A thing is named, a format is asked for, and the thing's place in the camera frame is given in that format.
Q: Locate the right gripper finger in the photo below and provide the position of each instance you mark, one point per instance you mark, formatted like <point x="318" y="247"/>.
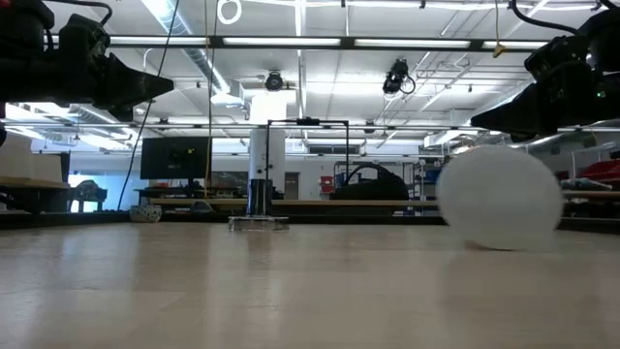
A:
<point x="516" y="109"/>
<point x="525" y="125"/>

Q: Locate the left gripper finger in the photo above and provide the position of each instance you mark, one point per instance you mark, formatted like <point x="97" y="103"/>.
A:
<point x="131" y="96"/>
<point x="135" y="77"/>

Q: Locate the white flood lightbulb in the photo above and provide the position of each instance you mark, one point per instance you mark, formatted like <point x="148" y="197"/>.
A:
<point x="499" y="199"/>

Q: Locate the chrome lamp socket clear base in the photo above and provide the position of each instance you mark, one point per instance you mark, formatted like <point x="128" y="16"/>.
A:
<point x="259" y="196"/>

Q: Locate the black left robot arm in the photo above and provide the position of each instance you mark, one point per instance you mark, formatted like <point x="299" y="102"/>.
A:
<point x="19" y="72"/>

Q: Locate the black monitor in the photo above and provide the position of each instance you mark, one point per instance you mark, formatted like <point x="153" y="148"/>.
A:
<point x="174" y="157"/>

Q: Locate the red bin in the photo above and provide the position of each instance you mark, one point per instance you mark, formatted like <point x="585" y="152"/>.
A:
<point x="600" y="170"/>

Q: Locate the grey-blue rolled bundle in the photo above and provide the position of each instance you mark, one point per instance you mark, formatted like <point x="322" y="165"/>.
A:
<point x="586" y="184"/>

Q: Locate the beige box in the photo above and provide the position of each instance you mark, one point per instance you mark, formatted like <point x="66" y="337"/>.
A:
<point x="29" y="160"/>

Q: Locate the long wooden workbench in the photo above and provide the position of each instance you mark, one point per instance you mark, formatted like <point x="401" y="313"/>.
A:
<point x="591" y="195"/>

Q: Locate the blue storage bins shelf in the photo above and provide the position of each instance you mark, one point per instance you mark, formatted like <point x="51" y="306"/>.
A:
<point x="428" y="177"/>

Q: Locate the wooden side table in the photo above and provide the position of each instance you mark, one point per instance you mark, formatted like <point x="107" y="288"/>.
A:
<point x="29" y="184"/>

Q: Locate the grey rounded object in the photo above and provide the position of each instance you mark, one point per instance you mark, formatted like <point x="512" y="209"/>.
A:
<point x="201" y="207"/>

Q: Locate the white pillar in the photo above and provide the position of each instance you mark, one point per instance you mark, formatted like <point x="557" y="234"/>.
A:
<point x="269" y="145"/>

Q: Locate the black bag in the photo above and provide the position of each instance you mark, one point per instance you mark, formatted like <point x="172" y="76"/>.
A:
<point x="370" y="186"/>

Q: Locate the small red box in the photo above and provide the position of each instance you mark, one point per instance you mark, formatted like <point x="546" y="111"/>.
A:
<point x="327" y="185"/>

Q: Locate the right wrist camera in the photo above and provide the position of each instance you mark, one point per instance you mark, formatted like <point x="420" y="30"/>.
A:
<point x="557" y="58"/>

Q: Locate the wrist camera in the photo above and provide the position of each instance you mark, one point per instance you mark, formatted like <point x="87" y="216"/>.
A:
<point x="82" y="34"/>
<point x="557" y="58"/>

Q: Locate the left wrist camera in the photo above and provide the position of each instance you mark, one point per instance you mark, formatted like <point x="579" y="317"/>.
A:
<point x="82" y="34"/>

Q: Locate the black aluminium table frame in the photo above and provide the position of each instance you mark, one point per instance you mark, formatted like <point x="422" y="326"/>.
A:
<point x="97" y="219"/>

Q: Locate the round black ceiling camera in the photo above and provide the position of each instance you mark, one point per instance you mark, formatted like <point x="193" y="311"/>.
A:
<point x="273" y="81"/>

